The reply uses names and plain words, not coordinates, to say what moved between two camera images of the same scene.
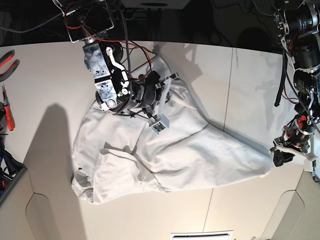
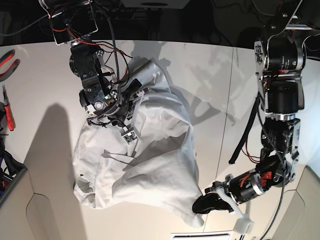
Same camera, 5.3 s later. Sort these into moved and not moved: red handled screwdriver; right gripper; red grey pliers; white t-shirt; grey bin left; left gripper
Moved: left gripper; right gripper; white t-shirt
Not moved: red grey pliers; grey bin left; red handled screwdriver
